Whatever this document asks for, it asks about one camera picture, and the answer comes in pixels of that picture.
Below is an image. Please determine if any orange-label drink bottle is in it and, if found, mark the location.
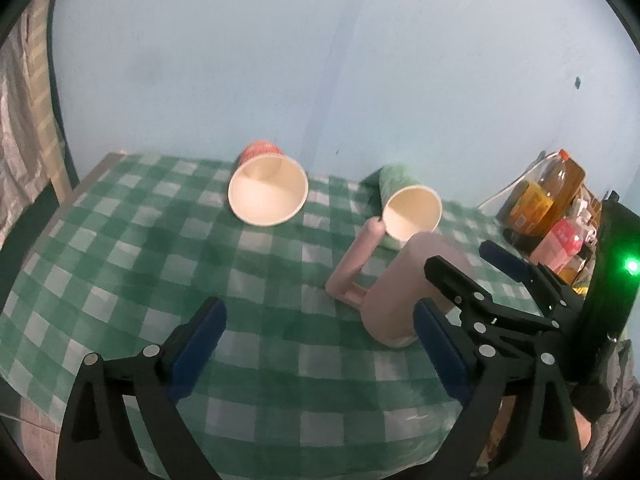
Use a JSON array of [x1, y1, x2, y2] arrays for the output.
[[500, 180, 555, 238]]

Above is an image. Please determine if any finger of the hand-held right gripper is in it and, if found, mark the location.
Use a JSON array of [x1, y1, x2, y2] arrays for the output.
[[424, 255, 568, 347], [479, 240, 588, 318]]

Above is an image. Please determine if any person's right forearm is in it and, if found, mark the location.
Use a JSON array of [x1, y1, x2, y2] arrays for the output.
[[572, 405, 596, 461]]

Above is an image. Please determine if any pink labelled bottle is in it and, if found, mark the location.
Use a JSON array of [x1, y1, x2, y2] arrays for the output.
[[530, 217, 586, 273]]

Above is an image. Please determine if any striped curtain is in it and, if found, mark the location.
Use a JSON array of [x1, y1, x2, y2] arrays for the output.
[[0, 0, 69, 246]]

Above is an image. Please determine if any pink cup with handle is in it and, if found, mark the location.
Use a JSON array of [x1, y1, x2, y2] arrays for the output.
[[325, 217, 476, 349]]

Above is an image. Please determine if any white cable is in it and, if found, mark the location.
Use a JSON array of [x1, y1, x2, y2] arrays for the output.
[[477, 150, 549, 211]]

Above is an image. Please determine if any amber oil bottle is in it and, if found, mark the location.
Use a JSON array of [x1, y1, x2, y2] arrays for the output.
[[537, 149, 587, 238]]

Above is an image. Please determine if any person's grey clothing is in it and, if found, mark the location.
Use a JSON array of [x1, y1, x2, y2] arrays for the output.
[[597, 337, 640, 468]]

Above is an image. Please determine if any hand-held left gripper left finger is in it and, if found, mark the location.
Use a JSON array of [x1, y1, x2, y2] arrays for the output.
[[55, 296, 228, 480]]

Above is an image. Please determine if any green checkered tablecloth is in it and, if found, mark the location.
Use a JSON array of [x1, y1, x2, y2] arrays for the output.
[[0, 152, 546, 480]]

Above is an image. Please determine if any red paper cup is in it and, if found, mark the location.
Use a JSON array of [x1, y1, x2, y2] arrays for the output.
[[227, 141, 309, 227]]

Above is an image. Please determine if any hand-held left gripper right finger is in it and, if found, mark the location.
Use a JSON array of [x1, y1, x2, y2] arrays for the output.
[[413, 298, 585, 480]]

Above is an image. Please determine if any green paper cup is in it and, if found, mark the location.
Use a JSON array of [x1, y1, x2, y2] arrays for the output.
[[377, 162, 443, 251]]

